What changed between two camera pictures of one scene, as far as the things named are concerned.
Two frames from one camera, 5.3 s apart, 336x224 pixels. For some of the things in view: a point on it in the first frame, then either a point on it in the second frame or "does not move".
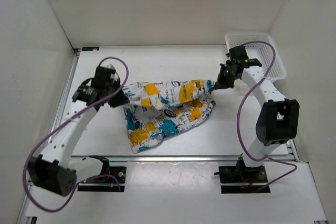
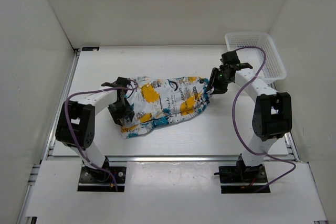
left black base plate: [106, 184] does not move
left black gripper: [122, 99] → [128, 112]
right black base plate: [235, 179] does not move
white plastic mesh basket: [260, 53] does not move
